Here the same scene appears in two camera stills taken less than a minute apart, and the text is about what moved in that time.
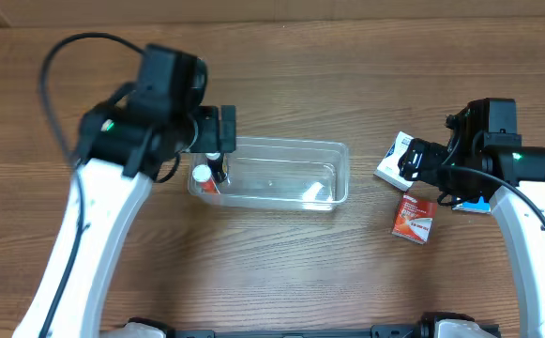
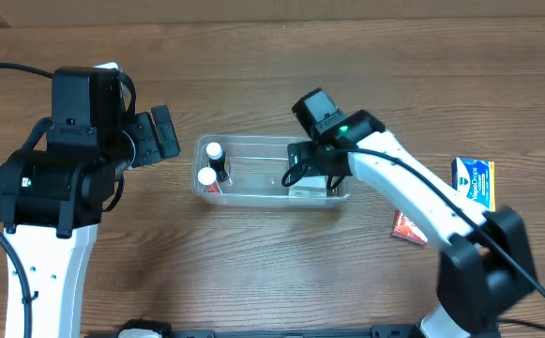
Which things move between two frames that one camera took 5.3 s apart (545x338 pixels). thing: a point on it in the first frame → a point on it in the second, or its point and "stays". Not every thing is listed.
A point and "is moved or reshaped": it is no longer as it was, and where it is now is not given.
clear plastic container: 284,174 stays
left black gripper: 227,130 → 164,132
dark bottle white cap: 216,165 stays
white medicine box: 387,168 is moved or reshaped
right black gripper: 413,161 → 297,157
